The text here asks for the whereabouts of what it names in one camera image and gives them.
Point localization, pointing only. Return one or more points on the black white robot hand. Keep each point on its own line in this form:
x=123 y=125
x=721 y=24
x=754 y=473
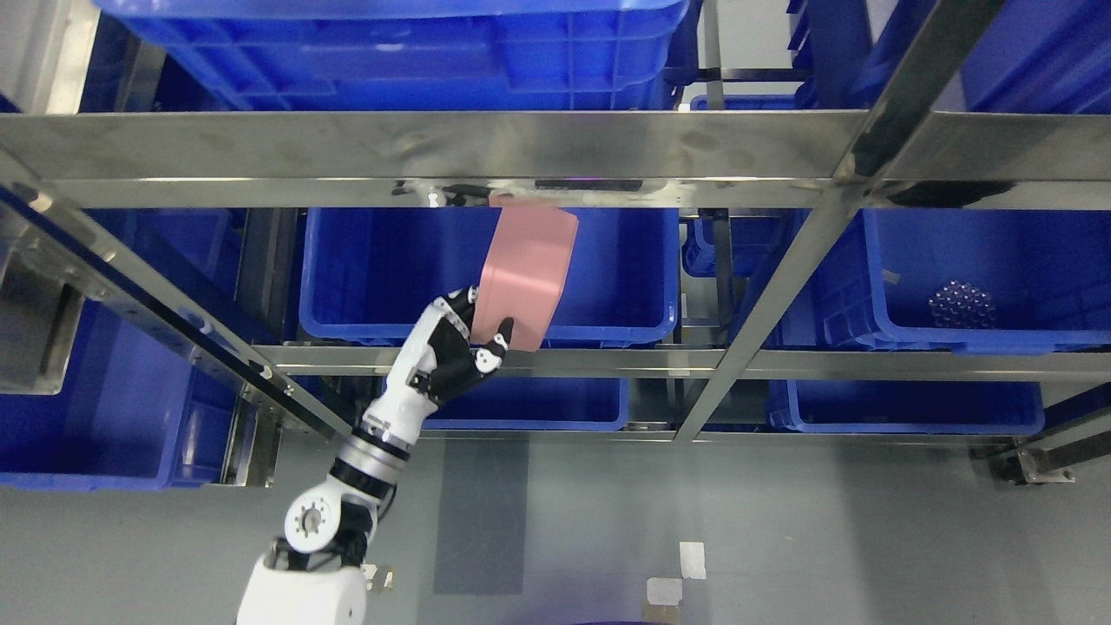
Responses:
x=437 y=362

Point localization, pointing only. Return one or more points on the pink storage box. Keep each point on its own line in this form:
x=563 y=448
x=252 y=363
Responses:
x=525 y=270

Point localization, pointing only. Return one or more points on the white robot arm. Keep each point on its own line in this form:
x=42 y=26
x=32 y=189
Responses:
x=313 y=573

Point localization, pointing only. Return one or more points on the blue middle shelf bin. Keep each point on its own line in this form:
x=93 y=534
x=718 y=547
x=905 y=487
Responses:
x=369 y=272

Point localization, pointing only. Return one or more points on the blue shelf bin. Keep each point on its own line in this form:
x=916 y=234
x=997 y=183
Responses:
x=920 y=279
x=369 y=272

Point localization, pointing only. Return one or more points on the blue right shelf bin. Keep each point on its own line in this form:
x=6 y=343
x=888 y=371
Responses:
x=920 y=279

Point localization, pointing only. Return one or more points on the blue lower middle bin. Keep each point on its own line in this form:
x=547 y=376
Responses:
x=537 y=404

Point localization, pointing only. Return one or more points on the blue left floor bin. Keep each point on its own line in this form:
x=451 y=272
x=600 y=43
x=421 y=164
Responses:
x=130 y=415

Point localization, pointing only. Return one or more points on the large blue top bin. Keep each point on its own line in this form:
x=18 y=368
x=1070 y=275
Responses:
x=420 y=55

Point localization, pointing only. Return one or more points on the blue lower right bin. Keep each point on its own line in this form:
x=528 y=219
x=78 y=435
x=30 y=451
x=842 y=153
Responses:
x=992 y=408

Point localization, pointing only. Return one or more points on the blue top right bin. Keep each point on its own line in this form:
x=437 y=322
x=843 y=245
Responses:
x=1037 y=57

